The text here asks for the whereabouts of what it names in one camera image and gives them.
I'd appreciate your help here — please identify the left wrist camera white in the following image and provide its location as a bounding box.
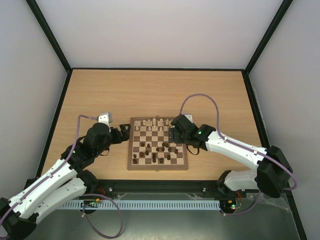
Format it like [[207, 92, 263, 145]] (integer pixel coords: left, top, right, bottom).
[[98, 112, 113, 124]]

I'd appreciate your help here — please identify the white queen piece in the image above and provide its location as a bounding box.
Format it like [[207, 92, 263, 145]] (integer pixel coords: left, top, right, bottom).
[[159, 118, 164, 126]]

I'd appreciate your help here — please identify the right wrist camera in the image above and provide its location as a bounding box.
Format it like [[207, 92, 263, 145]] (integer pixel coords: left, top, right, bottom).
[[170, 114, 193, 133]]

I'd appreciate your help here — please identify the light blue cable duct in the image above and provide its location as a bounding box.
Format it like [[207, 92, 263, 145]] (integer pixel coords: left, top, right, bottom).
[[58, 200, 221, 211]]

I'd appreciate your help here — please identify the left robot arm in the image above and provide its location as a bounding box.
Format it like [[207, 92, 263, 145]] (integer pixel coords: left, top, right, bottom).
[[0, 121, 131, 240]]

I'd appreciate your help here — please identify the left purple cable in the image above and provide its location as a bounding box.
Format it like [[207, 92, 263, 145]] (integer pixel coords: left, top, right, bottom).
[[0, 114, 123, 238]]

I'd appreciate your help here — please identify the black aluminium frame rail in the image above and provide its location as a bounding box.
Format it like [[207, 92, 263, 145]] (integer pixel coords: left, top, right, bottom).
[[23, 178, 291, 198]]

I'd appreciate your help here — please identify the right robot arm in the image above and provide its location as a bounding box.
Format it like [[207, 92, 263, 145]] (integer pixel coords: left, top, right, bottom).
[[170, 114, 293, 198]]

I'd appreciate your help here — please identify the wooden chess board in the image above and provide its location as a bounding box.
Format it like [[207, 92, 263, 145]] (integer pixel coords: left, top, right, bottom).
[[127, 116, 189, 171]]

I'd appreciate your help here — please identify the black king piece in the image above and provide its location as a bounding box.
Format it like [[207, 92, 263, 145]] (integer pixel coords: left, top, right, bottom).
[[152, 153, 157, 163]]

